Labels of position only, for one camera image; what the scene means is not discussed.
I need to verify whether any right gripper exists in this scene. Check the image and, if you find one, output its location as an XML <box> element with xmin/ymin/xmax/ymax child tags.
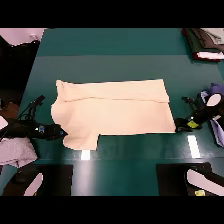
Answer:
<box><xmin>174</xmin><ymin>116</ymin><xmax>202</xmax><ymax>133</ymax></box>

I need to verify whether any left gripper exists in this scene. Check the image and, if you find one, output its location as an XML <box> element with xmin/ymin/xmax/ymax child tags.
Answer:
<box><xmin>35</xmin><ymin>123</ymin><xmax>69</xmax><ymax>141</ymax></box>

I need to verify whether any cream T-shirt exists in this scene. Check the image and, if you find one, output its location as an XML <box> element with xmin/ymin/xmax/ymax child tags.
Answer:
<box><xmin>50</xmin><ymin>78</ymin><xmax>177</xmax><ymax>151</ymax></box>

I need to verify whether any blue garment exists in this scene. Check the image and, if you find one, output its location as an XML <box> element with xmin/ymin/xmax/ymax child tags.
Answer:
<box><xmin>199</xmin><ymin>83</ymin><xmax>224</xmax><ymax>148</ymax></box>

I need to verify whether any grey garment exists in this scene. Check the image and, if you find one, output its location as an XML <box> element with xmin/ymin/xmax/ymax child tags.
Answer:
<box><xmin>0</xmin><ymin>136</ymin><xmax>39</xmax><ymax>168</ymax></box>

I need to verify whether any brown garment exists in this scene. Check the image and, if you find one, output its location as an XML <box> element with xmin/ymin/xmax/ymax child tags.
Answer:
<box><xmin>0</xmin><ymin>101</ymin><xmax>20</xmax><ymax>122</ymax></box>

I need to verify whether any red garment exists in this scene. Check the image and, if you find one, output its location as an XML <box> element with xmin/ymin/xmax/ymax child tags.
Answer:
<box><xmin>194</xmin><ymin>49</ymin><xmax>224</xmax><ymax>63</ymax></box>

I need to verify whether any black garment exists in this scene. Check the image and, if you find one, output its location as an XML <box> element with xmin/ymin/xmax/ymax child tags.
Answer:
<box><xmin>0</xmin><ymin>35</ymin><xmax>41</xmax><ymax>101</ymax></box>

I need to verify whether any dark green garment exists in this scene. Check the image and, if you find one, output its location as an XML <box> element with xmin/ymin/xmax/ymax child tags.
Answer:
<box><xmin>181</xmin><ymin>28</ymin><xmax>205</xmax><ymax>56</ymax></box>

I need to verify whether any grey-brown garment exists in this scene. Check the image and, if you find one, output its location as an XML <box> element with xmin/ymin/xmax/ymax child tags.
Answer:
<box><xmin>199</xmin><ymin>28</ymin><xmax>224</xmax><ymax>53</ymax></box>

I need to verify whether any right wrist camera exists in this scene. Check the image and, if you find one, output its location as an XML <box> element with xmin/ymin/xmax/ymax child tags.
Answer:
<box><xmin>181</xmin><ymin>95</ymin><xmax>201</xmax><ymax>111</ymax></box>

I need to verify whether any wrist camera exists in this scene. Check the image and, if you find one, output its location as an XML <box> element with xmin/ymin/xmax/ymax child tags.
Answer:
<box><xmin>18</xmin><ymin>94</ymin><xmax>46</xmax><ymax>121</ymax></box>
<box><xmin>181</xmin><ymin>95</ymin><xmax>201</xmax><ymax>111</ymax></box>

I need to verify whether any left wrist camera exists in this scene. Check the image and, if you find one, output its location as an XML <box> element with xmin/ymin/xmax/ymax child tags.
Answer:
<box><xmin>18</xmin><ymin>94</ymin><xmax>46</xmax><ymax>121</ymax></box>

